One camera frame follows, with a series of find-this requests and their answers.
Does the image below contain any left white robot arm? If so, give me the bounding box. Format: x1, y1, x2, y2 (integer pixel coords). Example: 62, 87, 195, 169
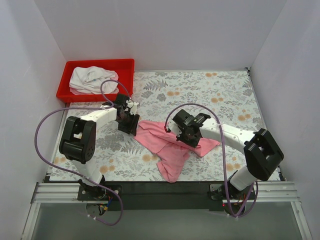
59, 93, 140, 200

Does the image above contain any pink t shirt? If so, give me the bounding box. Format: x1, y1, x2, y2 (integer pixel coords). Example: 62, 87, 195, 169
134, 120, 220, 183

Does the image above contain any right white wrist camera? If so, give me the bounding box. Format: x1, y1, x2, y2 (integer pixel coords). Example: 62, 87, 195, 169
164, 120, 181, 136

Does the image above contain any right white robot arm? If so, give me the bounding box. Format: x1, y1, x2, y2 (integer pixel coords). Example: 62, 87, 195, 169
167, 109, 284, 199

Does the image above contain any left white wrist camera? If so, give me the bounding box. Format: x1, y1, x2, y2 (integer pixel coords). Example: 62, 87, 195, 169
125, 99, 139, 115

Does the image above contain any floral table mat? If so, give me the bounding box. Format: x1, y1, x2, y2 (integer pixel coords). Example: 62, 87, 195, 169
49, 70, 281, 182

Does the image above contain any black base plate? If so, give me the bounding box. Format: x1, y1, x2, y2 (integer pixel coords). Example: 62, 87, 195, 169
77, 180, 256, 212

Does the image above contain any aluminium frame rail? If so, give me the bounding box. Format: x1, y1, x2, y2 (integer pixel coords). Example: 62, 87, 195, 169
31, 182, 80, 204

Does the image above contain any red plastic bin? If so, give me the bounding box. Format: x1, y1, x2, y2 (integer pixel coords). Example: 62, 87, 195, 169
56, 58, 135, 103

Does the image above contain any white t shirt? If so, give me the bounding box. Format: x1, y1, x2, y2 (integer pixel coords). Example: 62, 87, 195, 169
69, 66, 119, 95

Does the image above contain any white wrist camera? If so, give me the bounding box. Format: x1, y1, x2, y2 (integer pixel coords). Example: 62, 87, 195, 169
164, 120, 181, 136
125, 99, 139, 115

